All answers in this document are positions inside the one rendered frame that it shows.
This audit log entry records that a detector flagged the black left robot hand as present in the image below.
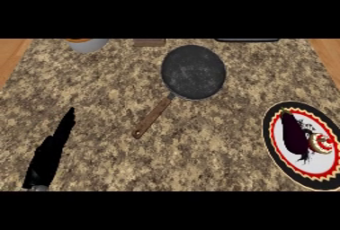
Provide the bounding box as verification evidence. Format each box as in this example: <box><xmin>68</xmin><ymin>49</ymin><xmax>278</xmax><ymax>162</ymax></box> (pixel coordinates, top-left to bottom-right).
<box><xmin>20</xmin><ymin>106</ymin><xmax>77</xmax><ymax>190</ymax></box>

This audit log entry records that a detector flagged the patterned plate with red rim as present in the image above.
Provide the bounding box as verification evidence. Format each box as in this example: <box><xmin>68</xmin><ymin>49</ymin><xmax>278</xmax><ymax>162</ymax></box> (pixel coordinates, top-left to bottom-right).
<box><xmin>261</xmin><ymin>101</ymin><xmax>340</xmax><ymax>191</ymax></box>

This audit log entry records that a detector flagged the red and white cupcake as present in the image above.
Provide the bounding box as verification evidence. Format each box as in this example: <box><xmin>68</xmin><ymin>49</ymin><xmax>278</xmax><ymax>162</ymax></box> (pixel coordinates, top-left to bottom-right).
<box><xmin>307</xmin><ymin>133</ymin><xmax>334</xmax><ymax>155</ymax></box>

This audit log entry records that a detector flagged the brown wooden block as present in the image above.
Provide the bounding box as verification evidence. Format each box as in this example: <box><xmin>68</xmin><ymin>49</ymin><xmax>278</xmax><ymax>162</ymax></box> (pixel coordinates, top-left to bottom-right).
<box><xmin>133</xmin><ymin>38</ymin><xmax>167</xmax><ymax>48</ymax></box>

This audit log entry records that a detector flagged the dark flat appliance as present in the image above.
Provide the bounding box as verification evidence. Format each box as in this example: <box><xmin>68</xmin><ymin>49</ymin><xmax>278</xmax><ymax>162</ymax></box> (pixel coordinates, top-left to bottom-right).
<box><xmin>214</xmin><ymin>38</ymin><xmax>281</xmax><ymax>43</ymax></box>

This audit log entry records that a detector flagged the dark frying pan wooden handle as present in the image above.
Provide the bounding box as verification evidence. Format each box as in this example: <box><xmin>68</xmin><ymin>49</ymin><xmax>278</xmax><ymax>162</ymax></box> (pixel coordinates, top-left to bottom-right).
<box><xmin>131</xmin><ymin>44</ymin><xmax>227</xmax><ymax>140</ymax></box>

